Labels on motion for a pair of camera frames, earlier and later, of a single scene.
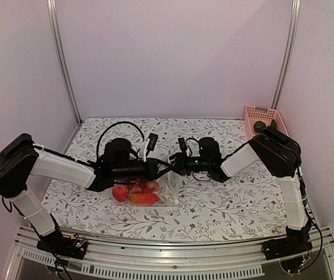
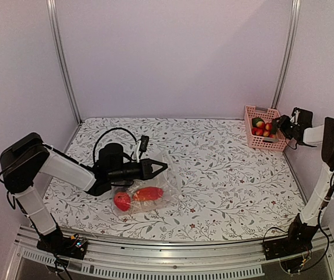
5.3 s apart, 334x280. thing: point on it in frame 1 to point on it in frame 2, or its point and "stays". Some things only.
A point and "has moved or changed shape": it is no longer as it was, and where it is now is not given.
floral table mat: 249,202 stays
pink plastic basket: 251,116 stays
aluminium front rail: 225,260 stays
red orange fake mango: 143,198 has moved or changed shape
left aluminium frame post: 57,36 stays
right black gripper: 180,163 to 282,124
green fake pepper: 258,125 to 254,120
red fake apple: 120,192 to 122,200
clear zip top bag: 163,191 has moved or changed shape
